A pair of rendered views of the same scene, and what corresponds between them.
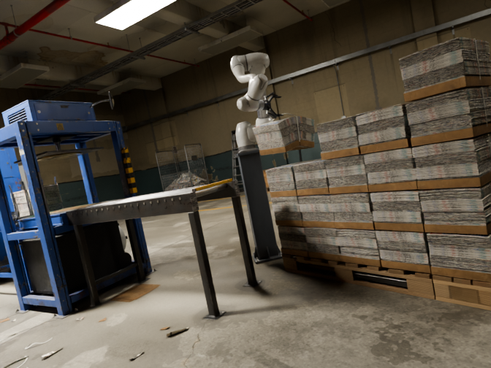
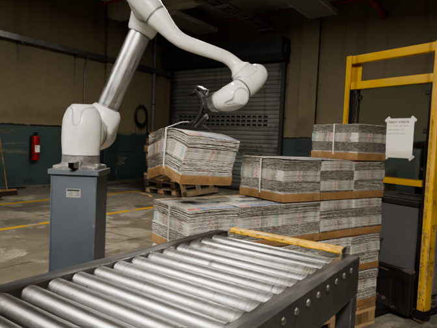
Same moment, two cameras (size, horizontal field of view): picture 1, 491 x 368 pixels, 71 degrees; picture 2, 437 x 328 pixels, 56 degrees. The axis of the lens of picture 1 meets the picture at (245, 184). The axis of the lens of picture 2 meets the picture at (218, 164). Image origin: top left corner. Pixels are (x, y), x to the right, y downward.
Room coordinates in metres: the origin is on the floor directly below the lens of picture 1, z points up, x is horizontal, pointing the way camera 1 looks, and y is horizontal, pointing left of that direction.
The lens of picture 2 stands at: (2.48, 1.65, 1.14)
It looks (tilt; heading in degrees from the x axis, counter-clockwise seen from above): 3 degrees down; 273
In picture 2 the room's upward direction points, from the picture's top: 3 degrees clockwise
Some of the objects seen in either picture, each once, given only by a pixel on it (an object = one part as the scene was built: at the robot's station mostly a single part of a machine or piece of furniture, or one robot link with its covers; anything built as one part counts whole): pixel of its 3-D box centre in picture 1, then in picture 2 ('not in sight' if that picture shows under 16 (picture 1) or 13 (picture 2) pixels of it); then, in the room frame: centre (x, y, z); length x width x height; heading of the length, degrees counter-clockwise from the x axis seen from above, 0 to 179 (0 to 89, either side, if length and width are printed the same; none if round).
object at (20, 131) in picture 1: (43, 220); not in sight; (2.69, 1.61, 0.77); 0.09 x 0.09 x 1.55; 58
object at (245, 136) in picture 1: (245, 133); (82, 129); (3.17, -0.09, 1.17); 0.18 x 0.16 x 0.22; 92
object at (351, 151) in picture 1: (356, 150); (278, 192); (2.26, -0.76, 0.86); 0.38 x 0.29 x 0.04; 127
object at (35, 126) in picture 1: (55, 133); not in sight; (3.22, 1.63, 1.50); 0.94 x 0.68 x 0.10; 148
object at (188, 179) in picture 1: (183, 174); not in sight; (10.58, 1.82, 0.85); 1.21 x 0.83 x 1.71; 58
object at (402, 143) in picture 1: (400, 142); (313, 191); (2.02, -0.94, 0.86); 0.38 x 0.29 x 0.04; 127
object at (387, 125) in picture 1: (397, 128); (314, 177); (2.02, -0.94, 0.95); 0.38 x 0.29 x 0.23; 127
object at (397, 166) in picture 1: (351, 215); (257, 271); (2.36, -0.68, 0.42); 1.17 x 0.39 x 0.83; 38
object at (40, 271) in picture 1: (82, 250); not in sight; (3.22, 1.63, 0.38); 0.94 x 0.69 x 0.63; 148
